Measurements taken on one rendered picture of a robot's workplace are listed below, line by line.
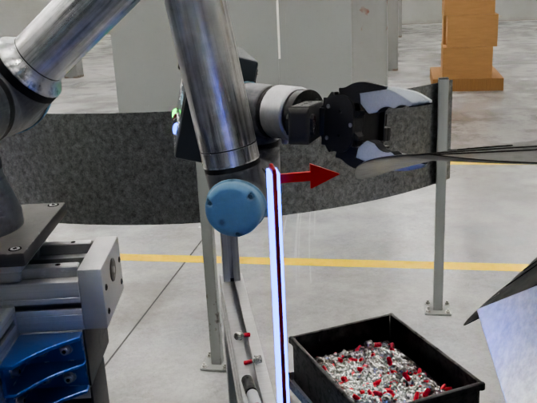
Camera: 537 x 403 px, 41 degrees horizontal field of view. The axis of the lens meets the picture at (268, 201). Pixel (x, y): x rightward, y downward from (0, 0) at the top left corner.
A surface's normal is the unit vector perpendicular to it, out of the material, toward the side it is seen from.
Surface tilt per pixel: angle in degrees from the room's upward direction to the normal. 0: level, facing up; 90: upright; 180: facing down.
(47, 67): 116
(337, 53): 90
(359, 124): 90
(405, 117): 90
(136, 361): 0
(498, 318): 55
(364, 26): 90
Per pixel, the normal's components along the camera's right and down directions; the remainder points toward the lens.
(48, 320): 0.03, 0.29
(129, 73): -0.18, 0.29
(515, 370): -0.62, -0.35
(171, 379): -0.04, -0.95
